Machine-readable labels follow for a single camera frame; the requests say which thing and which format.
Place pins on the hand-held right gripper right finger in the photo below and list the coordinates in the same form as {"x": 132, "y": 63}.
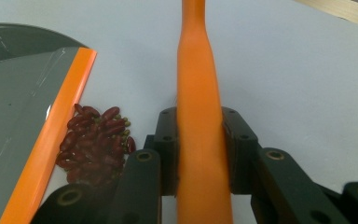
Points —
{"x": 240, "y": 149}

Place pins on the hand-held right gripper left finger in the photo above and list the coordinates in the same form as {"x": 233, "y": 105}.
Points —
{"x": 167, "y": 149}

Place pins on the orange brush with grey bristles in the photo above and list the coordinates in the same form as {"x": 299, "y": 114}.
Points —
{"x": 199, "y": 124}

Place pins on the group of small green beans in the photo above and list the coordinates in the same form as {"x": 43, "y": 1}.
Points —
{"x": 126, "y": 123}

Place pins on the group of red kidney beans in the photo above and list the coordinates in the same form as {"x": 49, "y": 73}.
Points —
{"x": 90, "y": 146}

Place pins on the grey dustpan with orange lip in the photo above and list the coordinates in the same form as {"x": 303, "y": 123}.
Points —
{"x": 18, "y": 109}

